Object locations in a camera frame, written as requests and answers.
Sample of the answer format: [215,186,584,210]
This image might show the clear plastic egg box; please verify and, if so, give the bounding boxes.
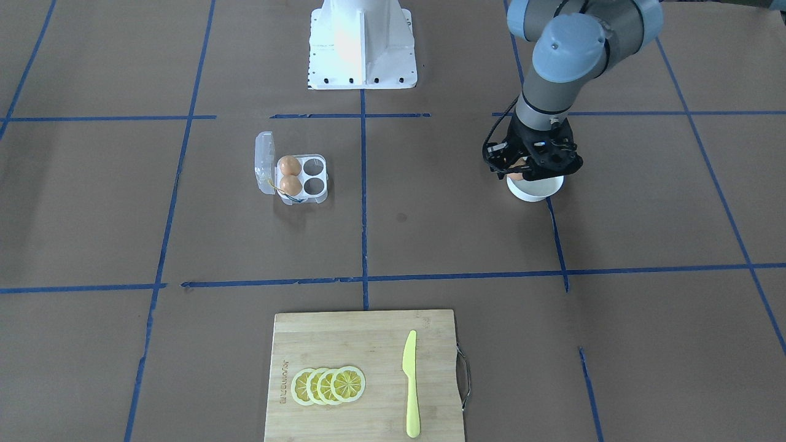
[254,131,329,205]

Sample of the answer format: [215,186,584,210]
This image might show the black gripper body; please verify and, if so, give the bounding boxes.
[483,115,583,181]

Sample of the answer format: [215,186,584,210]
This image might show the lemon slice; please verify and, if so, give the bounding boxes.
[315,369,341,405]
[330,366,366,403]
[306,367,328,405]
[291,368,314,406]

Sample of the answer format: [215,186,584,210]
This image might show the yellow plastic knife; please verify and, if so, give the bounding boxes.
[402,330,421,439]

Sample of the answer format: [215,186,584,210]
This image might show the white bowl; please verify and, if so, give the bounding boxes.
[505,175,564,203]

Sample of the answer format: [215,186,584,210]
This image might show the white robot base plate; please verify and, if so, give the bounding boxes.
[307,1,418,90]

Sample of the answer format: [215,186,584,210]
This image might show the bamboo cutting board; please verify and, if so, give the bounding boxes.
[263,309,465,441]

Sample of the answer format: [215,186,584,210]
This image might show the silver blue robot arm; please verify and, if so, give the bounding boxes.
[482,1,664,182]

